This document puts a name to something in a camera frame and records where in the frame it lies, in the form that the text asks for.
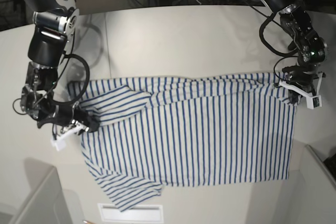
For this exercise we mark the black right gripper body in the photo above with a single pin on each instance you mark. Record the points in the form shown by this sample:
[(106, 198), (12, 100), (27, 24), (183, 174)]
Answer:
[(37, 97)]

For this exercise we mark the white table inlay plate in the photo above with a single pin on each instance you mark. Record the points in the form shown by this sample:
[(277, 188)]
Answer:
[(138, 214)]

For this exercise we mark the grey partition panel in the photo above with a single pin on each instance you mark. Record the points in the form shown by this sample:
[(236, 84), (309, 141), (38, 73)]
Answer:
[(32, 193), (308, 196)]

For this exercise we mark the black keyboard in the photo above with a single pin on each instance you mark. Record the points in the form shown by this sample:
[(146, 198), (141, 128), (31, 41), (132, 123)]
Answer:
[(330, 164)]

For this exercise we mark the blue white striped T-shirt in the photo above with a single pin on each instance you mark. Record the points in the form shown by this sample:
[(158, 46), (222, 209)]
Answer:
[(180, 132)]

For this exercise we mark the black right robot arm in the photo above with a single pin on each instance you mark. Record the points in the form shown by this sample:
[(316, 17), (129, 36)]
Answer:
[(55, 22)]

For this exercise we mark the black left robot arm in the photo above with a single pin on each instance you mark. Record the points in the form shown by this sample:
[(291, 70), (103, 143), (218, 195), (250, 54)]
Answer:
[(276, 6)]

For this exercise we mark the right grey partition panel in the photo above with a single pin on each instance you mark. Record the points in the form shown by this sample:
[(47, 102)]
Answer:
[(308, 196)]

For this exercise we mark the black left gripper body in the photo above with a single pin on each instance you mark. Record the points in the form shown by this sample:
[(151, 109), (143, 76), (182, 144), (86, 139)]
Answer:
[(310, 48)]

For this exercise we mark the left grey partition panel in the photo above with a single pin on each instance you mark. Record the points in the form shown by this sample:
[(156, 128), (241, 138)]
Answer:
[(32, 193)]

